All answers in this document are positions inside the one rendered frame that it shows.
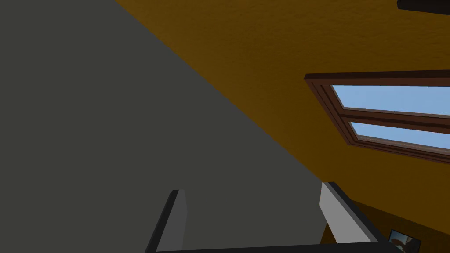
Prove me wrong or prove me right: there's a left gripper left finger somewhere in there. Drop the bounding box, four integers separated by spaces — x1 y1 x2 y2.
145 189 189 253

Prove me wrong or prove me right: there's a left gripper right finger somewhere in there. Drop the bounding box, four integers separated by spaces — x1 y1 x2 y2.
319 181 388 244

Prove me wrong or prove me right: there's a brown framed window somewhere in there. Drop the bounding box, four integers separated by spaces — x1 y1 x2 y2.
304 70 450 164

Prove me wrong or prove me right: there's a framed wall picture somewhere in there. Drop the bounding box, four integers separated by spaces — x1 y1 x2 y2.
388 230 422 253

